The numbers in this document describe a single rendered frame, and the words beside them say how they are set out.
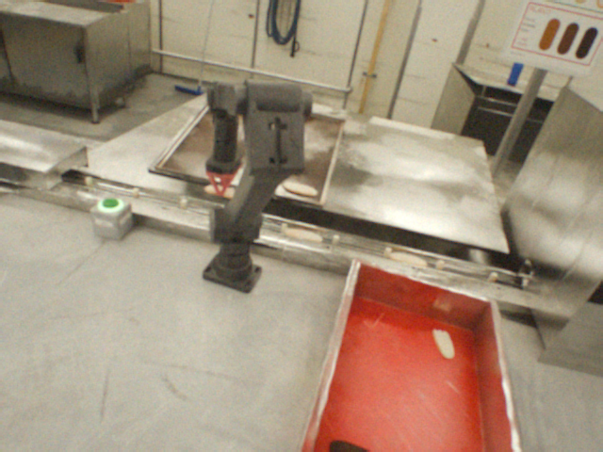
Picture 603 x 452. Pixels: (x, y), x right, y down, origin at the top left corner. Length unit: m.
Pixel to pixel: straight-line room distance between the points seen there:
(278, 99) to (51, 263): 0.68
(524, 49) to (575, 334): 1.07
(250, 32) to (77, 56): 1.90
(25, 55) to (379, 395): 3.75
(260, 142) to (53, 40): 3.38
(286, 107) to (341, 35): 4.08
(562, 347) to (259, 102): 0.80
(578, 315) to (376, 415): 0.45
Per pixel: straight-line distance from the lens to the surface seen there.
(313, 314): 0.90
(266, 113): 0.55
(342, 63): 4.66
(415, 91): 4.41
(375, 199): 1.21
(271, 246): 0.99
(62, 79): 3.90
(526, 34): 1.72
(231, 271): 0.90
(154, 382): 0.78
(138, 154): 1.48
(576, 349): 1.04
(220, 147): 0.97
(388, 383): 0.83
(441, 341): 0.94
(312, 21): 4.65
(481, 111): 2.69
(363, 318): 0.92
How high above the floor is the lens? 1.47
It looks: 34 degrees down
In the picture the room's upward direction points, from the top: 11 degrees clockwise
